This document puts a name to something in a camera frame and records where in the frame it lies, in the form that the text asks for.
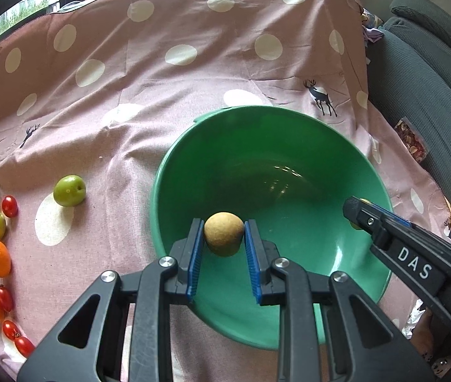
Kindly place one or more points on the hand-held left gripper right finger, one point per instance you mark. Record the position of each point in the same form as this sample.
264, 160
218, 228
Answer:
252, 264

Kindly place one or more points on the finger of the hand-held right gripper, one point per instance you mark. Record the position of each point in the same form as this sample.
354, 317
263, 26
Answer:
392, 215
362, 219

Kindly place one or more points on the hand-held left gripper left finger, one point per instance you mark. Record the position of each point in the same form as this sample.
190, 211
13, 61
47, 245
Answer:
195, 263

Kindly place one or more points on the small yellow fruit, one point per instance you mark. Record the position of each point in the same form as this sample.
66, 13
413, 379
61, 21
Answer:
355, 225

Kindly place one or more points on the round brown fruit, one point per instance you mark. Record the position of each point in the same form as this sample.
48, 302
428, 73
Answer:
224, 234

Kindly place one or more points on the green bowl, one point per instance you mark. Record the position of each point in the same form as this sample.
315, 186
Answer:
289, 207

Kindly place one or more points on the red cherry tomato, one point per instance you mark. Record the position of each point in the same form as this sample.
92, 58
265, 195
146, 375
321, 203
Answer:
11, 329
4, 298
24, 346
9, 206

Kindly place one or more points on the crumpled plastic wrapper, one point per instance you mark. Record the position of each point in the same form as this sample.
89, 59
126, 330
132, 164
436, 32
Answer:
414, 318

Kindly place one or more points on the clear snack bag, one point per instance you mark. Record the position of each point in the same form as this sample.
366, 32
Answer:
410, 138

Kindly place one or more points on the grey sofa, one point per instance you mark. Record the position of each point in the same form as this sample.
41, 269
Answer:
428, 87

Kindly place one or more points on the pink polka dot cloth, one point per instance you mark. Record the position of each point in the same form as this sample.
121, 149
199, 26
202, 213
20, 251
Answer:
170, 87

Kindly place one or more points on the colourful crumpled cloth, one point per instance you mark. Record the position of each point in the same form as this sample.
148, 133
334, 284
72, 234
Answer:
372, 26

